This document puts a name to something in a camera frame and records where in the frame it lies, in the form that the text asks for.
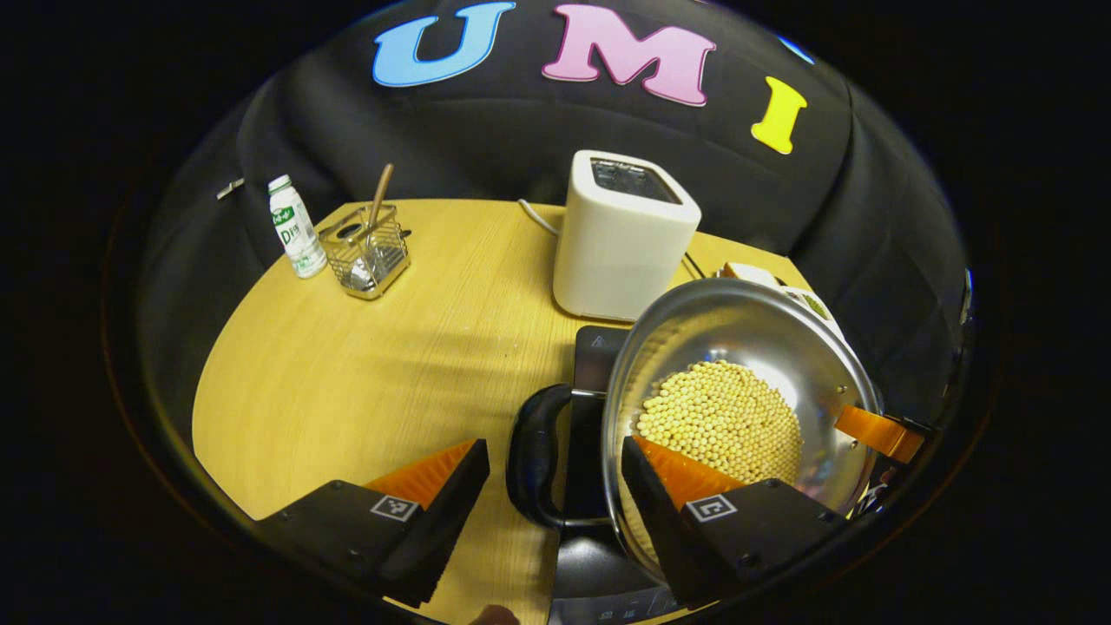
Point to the pile of soybeans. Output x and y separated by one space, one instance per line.
720 417

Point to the white drink bottle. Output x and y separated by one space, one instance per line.
298 234

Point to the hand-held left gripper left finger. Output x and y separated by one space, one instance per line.
451 521

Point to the black induction cooktop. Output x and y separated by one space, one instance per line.
599 356

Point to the black backdrop cloth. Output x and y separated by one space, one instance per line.
486 139

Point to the silver metal clip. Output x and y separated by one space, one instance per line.
230 188

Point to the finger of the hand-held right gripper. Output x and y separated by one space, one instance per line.
872 430

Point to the sandwich with lettuce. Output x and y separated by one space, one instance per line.
751 273

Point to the white toaster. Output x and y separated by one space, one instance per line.
621 252

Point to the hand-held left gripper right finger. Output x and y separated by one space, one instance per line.
664 529

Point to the divided white dish of beans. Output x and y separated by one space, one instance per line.
816 305

